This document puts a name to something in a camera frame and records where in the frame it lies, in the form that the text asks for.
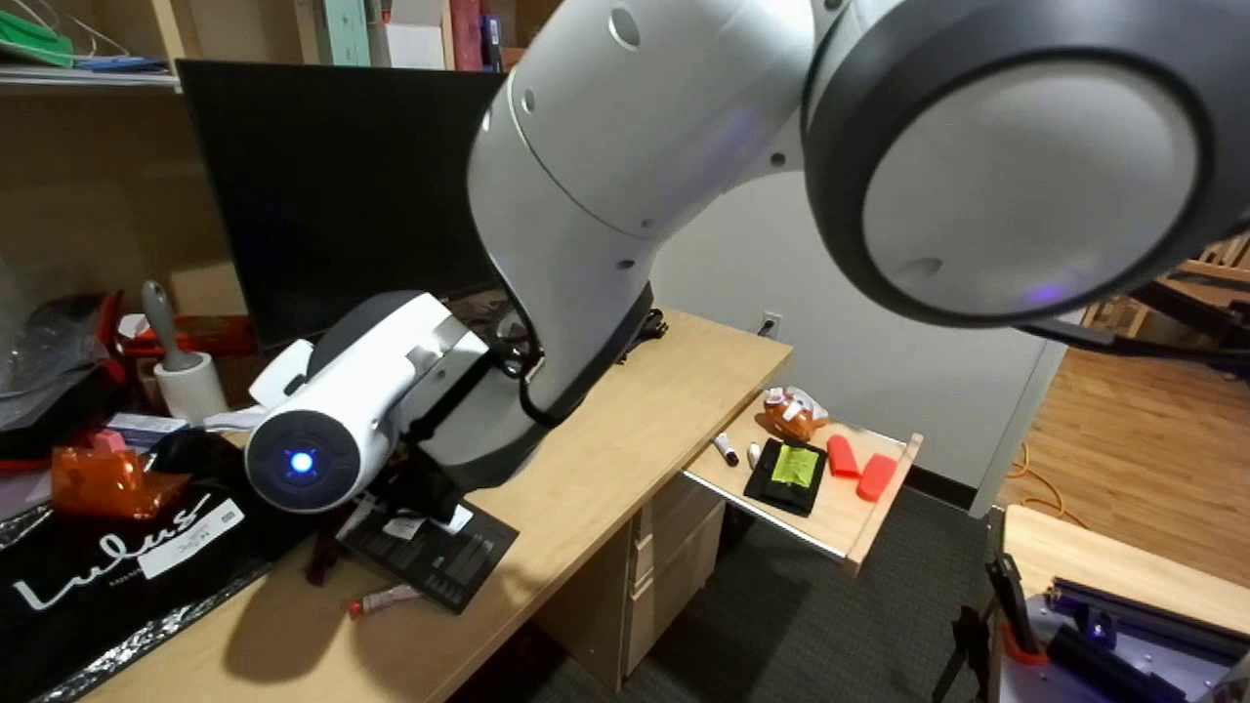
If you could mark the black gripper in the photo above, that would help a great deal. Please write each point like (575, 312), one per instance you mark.
(414, 483)

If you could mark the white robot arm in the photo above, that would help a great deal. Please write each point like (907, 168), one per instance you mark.
(965, 167)

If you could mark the red capped marker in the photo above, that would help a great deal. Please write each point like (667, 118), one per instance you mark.
(381, 598)

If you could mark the white barcode label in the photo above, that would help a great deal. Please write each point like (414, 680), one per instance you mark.
(194, 542)

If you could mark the pink eraser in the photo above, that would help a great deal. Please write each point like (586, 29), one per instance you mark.
(109, 444)

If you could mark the black computer monitor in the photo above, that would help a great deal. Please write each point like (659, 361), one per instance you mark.
(343, 182)

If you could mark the orange plastic wrapper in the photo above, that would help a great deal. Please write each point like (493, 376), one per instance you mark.
(110, 486)

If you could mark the black shopping bag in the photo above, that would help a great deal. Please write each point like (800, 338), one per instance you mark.
(71, 588)

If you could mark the red and black garment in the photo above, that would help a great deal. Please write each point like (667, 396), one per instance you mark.
(60, 376)

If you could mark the black tray with green sponge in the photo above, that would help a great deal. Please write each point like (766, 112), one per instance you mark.
(788, 476)

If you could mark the orange snack packet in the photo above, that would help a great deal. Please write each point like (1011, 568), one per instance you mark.
(791, 415)

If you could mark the wooden shelf unit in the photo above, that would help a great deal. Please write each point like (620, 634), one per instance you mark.
(98, 191)

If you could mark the red eraser block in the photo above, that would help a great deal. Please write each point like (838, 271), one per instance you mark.
(843, 458)

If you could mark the teal book on shelf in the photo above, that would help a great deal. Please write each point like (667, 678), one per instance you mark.
(351, 36)

